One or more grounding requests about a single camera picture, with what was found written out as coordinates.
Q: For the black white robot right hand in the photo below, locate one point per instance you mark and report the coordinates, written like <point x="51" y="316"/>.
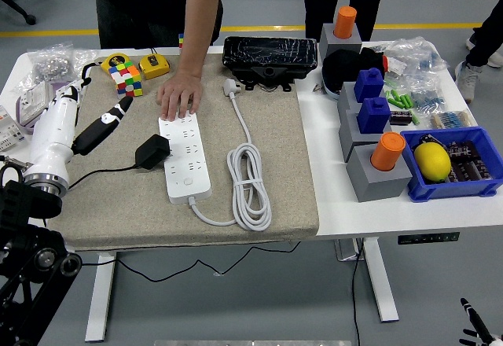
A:
<point x="477" y="318"/>

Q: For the person's left hand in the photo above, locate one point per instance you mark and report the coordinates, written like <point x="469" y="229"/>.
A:
<point x="181" y="92"/>

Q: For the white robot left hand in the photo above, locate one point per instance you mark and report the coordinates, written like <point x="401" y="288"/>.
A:
<point x="55" y="133"/>

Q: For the black plug adapter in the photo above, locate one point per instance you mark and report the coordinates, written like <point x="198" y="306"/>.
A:
<point x="151" y="153"/>

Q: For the white power strip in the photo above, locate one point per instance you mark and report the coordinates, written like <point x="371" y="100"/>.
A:
<point x="188" y="173"/>

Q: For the person's left forearm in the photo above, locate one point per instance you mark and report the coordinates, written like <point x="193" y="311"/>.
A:
<point x="196" y="27"/>

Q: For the purple tray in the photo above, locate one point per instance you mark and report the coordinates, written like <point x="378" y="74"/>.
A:
<point x="24" y="122"/>

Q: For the small yellow tape measure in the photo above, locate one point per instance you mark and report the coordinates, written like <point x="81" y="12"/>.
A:
<point x="154" y="67"/>

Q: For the white socket box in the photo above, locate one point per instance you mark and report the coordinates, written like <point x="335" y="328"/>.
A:
<point x="31" y="98"/>

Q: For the white circuit breaker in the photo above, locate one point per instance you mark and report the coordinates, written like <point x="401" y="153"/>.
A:
<point x="8" y="133"/>

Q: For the scrambled colour puzzle cube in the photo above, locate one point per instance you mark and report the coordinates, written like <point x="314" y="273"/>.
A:
<point x="127" y="80"/>

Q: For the clear bag of metal parts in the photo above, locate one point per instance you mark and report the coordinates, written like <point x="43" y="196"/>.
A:
<point x="49" y="67"/>

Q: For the round yellow tape measure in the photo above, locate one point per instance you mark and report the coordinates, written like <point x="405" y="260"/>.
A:
<point x="114" y="61"/>

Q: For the black table control panel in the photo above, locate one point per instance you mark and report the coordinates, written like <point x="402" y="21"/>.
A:
<point x="428" y="238"/>

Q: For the black device in plastic wrap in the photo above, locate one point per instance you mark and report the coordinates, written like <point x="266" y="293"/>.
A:
<point x="269" y="53"/>

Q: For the person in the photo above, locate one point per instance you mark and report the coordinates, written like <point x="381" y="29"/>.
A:
<point x="137" y="0"/>
<point x="326" y="0"/>
<point x="487" y="35"/>

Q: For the white table leg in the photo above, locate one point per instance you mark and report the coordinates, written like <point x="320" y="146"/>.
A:
<point x="100" y="302"/>
<point x="379" y="283"/>

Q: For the grey-brown mat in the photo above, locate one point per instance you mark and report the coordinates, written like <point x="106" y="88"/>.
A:
<point x="275" y="165"/>

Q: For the blue plastic bin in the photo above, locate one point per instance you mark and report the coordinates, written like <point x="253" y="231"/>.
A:
<point x="448" y="190"/>

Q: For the white bowl with blue rim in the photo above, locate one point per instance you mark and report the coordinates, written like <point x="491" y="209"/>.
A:
<point x="330" y="93"/>

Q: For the dark brown capacitor pack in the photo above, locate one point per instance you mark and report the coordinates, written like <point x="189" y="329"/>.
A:
<point x="467" y="165"/>

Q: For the grey square block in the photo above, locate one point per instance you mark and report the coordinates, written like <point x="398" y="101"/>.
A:
<point x="377" y="186"/>
<point x="328" y="41"/>
<point x="347" y="133"/>
<point x="346" y="98"/>

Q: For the black cloth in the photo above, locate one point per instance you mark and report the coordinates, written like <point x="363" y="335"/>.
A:
<point x="342" y="67"/>

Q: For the yellow lemon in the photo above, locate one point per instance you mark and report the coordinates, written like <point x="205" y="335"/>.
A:
<point x="432" y="161"/>

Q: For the orange cylinder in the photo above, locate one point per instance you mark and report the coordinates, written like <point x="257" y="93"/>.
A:
<point x="345" y="21"/>
<point x="387" y="151"/>

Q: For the small black clip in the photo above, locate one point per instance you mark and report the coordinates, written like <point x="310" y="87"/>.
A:
<point x="426" y="139"/>

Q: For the blue block with knob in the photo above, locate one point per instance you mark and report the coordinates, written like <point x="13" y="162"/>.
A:
<point x="368" y="86"/>
<point x="373" y="118"/>

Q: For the clear bag of taped resistors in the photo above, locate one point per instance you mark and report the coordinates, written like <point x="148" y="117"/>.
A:
<point x="452" y="119"/>

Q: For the small orange cap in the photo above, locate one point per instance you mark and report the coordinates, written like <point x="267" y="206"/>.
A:
<point x="386" y="64"/>

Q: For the green battery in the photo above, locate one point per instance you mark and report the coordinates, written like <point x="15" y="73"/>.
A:
<point x="415" y="118"/>
<point x="409" y="102"/>
<point x="396" y="102"/>
<point x="389" y="97"/>

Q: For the small white carton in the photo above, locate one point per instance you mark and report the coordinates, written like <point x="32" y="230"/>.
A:
<point x="397" y="67"/>

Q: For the clear bag of blue resistors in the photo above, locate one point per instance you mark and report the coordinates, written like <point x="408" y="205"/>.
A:
<point x="426" y="98"/>

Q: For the large clear bag of resistors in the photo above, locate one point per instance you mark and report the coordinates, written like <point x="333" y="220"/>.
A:
<point x="420" y="53"/>

